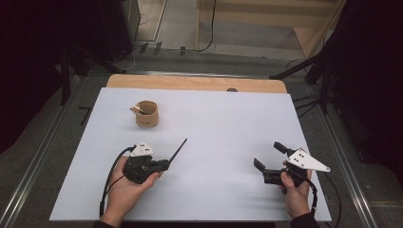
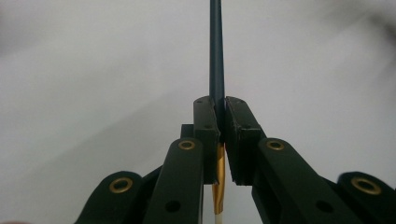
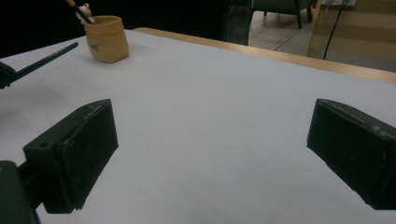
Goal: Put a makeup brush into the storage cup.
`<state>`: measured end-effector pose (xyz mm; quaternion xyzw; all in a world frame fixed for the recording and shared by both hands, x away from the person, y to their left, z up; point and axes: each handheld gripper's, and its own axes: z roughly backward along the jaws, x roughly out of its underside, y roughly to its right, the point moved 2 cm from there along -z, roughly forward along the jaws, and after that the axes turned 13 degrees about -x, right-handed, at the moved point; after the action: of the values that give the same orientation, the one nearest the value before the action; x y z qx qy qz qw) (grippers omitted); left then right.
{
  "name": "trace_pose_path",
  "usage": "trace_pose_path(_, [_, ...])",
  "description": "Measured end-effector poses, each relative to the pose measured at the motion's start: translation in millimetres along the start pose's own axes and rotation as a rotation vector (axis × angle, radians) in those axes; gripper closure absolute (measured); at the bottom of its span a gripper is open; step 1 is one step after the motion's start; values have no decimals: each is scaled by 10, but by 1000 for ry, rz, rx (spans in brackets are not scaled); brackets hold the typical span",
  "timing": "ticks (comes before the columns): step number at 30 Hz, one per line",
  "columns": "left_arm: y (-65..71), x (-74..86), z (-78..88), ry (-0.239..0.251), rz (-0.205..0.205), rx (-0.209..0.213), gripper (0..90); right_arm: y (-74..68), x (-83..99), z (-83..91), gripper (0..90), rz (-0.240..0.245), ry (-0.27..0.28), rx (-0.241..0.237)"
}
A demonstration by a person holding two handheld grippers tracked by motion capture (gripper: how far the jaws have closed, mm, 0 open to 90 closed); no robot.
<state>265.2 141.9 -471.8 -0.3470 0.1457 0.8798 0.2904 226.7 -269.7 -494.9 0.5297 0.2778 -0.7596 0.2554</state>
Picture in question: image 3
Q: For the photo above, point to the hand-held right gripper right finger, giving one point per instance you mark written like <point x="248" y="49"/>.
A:
<point x="358" y="152"/>

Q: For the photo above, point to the white table cover sheet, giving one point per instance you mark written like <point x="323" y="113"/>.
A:
<point x="202" y="109"/>

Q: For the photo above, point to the clear glass panel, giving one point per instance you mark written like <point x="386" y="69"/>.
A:
<point x="238" y="21"/>

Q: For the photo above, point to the tan pen holder with bear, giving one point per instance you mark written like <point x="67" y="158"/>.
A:
<point x="107" y="39"/>

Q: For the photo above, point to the dark armchair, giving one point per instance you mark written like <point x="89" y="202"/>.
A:
<point x="280" y="7"/>

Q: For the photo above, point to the dark blue pencil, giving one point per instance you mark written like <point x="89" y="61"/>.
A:
<point x="79" y="11"/>
<point x="46" y="59"/>

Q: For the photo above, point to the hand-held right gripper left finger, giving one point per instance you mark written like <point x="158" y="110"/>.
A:
<point x="77" y="152"/>

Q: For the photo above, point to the wooden table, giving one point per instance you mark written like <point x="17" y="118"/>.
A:
<point x="280" y="56"/>

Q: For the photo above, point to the light wooden cabinet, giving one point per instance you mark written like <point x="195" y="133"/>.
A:
<point x="358" y="34"/>

